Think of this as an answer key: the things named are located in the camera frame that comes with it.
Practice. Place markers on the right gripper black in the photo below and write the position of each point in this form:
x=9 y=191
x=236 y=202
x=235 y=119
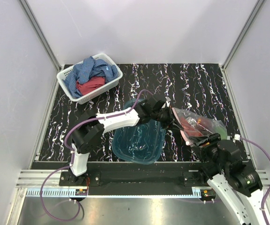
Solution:
x=212 y=139

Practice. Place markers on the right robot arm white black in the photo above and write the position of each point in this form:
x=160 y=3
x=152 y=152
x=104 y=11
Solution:
x=238 y=185

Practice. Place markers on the blue plastic container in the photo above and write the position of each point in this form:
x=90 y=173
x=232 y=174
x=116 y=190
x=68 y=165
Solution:
x=140 y=144

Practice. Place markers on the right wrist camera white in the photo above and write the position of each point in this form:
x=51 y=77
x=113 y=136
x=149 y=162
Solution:
x=237 y=137

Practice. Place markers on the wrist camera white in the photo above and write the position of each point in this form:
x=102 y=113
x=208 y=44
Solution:
x=167 y=103
x=237 y=137

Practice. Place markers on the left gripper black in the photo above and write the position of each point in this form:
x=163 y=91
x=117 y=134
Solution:
x=172 y=122

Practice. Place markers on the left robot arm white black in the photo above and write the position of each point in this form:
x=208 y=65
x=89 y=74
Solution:
x=83 y=138

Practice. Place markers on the red cloth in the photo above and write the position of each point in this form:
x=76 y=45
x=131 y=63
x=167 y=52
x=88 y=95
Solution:
x=93 y=84

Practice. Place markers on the clear zip top bag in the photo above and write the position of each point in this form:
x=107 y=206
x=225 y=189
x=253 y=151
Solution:
x=207 y=123

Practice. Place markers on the blue patterned cloth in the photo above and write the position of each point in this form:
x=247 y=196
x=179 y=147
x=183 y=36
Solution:
x=84 y=71

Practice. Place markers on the green fake vegetable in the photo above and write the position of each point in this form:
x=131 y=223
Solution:
x=221 y=130

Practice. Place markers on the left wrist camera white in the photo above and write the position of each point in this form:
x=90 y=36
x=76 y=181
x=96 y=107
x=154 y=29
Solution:
x=167 y=103

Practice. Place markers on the red fake lobster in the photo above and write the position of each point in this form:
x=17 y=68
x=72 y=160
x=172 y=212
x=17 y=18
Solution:
x=193 y=128

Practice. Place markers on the aluminium frame rail front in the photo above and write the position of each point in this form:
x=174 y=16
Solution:
x=35 y=178

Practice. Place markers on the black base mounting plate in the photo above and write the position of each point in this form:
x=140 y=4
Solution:
x=97 y=178

